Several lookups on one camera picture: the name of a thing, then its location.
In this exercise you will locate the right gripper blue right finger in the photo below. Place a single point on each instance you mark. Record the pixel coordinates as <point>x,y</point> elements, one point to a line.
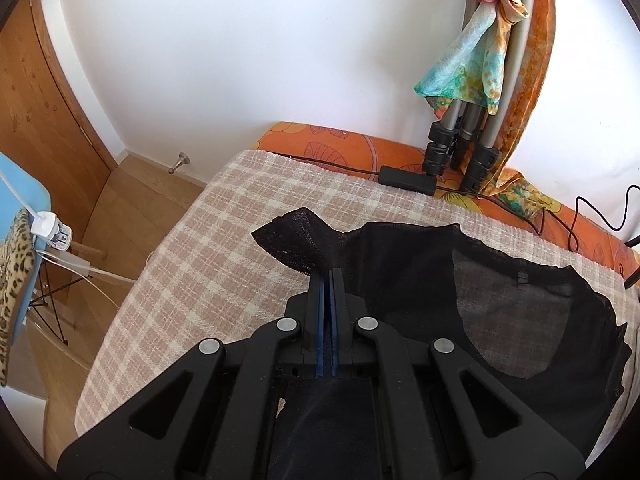
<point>338,319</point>

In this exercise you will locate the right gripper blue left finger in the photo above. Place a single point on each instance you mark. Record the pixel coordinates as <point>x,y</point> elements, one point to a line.
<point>315,325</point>

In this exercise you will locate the black t-shirt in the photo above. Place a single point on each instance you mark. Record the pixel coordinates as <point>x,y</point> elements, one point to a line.
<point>541,331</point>

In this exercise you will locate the orange floral bed sheet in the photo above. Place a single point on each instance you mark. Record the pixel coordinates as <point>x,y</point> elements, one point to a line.
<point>518,203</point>

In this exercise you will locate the black power adapter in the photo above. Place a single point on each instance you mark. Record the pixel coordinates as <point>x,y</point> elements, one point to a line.
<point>407,180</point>

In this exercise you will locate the metal door stopper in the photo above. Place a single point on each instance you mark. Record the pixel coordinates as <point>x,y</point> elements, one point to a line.
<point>183,160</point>

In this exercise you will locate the colourful floral scarf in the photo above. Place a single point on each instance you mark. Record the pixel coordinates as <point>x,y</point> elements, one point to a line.
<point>472,68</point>

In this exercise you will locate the leopard print cloth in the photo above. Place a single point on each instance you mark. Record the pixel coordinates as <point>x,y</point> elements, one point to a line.
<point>17,262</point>

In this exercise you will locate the wooden door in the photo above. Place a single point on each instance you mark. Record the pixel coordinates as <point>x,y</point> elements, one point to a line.
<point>43,128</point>

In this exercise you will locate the orange patterned scarf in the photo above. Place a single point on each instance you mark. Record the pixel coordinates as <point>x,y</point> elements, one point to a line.
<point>528,86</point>

